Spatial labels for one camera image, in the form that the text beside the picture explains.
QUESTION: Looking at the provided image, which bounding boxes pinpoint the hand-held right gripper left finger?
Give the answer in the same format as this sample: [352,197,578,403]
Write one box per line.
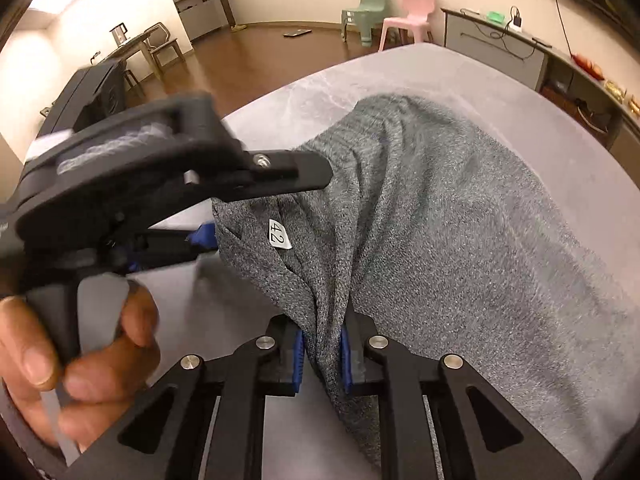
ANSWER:
[75,316,307,480]

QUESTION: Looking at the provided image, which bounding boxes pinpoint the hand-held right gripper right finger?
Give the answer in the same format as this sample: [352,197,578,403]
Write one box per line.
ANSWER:
[341,305,581,480]

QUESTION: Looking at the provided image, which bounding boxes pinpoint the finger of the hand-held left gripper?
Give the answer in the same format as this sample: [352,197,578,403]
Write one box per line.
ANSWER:
[200,149,334,207]
[125,222,219,276]

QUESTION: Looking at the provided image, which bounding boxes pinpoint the grey knit garment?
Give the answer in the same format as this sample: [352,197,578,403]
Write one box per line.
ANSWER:
[210,94,640,471]

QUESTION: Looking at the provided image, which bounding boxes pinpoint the person's left hand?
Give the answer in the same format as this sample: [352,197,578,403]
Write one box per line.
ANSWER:
[0,282,161,453]

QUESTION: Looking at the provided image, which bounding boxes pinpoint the black piano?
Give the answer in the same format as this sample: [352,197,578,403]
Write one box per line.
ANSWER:
[39,57,146,133]

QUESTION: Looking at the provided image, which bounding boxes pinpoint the wooden table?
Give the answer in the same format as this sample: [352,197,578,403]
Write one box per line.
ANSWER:
[92,27,166,81]

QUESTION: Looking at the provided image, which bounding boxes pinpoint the wooden chair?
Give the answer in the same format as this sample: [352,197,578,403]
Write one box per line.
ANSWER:
[145,22,186,71]

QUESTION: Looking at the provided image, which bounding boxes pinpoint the green plastic child chair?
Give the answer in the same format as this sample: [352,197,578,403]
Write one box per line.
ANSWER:
[341,0,388,51]

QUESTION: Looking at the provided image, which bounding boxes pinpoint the pink plastic child chair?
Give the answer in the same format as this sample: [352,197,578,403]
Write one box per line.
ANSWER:
[378,0,436,52]

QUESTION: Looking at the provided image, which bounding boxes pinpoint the grey low media cabinet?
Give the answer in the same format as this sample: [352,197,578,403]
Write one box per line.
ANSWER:
[441,7,640,153]

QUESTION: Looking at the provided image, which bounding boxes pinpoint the red fruit plate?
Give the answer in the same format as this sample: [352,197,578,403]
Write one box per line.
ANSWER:
[572,52,606,78]

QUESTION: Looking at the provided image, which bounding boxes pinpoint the black charger cable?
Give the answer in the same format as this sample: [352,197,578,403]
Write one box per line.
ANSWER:
[460,30,536,61]

